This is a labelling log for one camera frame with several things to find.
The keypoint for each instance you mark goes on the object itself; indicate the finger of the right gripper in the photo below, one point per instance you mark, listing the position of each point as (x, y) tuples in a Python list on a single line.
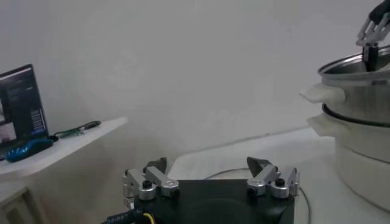
[(370, 58)]

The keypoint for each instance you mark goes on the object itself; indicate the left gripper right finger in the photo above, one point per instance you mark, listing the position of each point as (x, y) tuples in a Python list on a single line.
[(265, 178)]

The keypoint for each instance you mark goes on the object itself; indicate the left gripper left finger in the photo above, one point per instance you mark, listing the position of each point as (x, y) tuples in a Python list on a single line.
[(164, 182)]

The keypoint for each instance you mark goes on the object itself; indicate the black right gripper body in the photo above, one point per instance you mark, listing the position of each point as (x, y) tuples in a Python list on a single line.
[(381, 10)]

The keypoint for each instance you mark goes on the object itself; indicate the stainless steel steamer basket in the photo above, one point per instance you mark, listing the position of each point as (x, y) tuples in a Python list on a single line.
[(365, 100)]

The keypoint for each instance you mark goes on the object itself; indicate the white side table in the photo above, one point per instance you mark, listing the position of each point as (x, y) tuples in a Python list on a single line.
[(76, 143)]

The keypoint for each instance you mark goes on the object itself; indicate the white electric pot base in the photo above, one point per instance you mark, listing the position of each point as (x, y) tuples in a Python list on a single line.
[(365, 158)]

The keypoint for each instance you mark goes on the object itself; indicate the green circuit board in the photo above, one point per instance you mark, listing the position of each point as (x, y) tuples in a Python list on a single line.
[(70, 132)]

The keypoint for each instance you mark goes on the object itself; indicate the blue computer mouse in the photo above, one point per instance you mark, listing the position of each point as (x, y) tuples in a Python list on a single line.
[(27, 149)]

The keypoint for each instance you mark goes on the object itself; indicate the dark computer monitor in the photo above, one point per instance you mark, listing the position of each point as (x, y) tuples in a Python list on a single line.
[(21, 103)]

